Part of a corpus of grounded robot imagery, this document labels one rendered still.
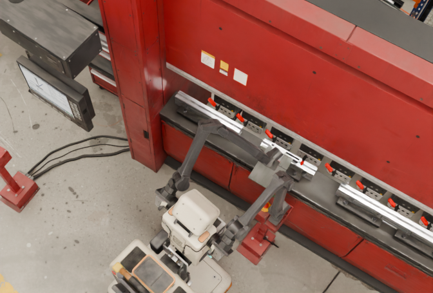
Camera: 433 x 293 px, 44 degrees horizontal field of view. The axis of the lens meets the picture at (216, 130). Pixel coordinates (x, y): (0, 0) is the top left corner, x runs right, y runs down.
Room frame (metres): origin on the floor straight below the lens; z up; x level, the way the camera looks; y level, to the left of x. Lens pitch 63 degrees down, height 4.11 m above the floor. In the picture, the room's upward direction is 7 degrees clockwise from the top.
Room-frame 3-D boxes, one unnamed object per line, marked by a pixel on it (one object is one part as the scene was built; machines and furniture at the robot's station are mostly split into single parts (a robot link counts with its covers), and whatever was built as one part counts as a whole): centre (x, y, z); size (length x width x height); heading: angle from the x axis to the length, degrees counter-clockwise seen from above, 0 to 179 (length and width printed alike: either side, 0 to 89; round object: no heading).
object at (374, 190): (1.26, -0.95, 1.21); 0.15 x 0.09 x 0.17; 64
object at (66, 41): (1.61, 0.91, 1.53); 0.51 x 0.25 x 0.85; 61
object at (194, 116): (1.72, 0.14, 0.89); 0.30 x 0.05 x 0.03; 64
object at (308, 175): (1.48, -0.48, 0.92); 0.39 x 0.06 x 0.10; 64
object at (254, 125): (1.60, -0.23, 1.21); 0.15 x 0.09 x 0.17; 64
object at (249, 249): (1.16, -0.40, 0.06); 0.25 x 0.20 x 0.12; 148
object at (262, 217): (1.18, -0.42, 0.75); 0.20 x 0.16 x 0.18; 58
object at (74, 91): (1.52, 0.91, 1.42); 0.45 x 0.12 x 0.36; 61
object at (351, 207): (1.19, -0.95, 0.89); 0.30 x 0.05 x 0.03; 64
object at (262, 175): (1.37, -0.37, 1.00); 0.26 x 0.18 x 0.01; 154
